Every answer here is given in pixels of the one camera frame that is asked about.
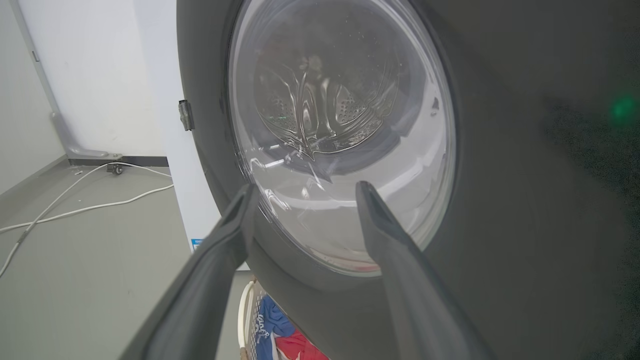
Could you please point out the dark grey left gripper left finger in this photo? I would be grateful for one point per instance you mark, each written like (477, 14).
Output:
(200, 290)

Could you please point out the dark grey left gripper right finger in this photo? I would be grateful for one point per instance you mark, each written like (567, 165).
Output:
(410, 285)

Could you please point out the dark grey washing machine door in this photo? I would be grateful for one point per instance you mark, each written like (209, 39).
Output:
(500, 200)

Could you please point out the white washing machine body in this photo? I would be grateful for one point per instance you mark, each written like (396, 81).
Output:
(170, 150)

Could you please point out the white laundry basket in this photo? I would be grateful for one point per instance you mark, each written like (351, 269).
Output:
(248, 310)

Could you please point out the blue printed garment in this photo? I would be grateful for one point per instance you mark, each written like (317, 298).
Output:
(270, 320)

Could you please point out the red garment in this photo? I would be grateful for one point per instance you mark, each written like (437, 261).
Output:
(300, 347)

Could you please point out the small black caster wheel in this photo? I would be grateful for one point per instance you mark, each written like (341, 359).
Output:
(116, 169)

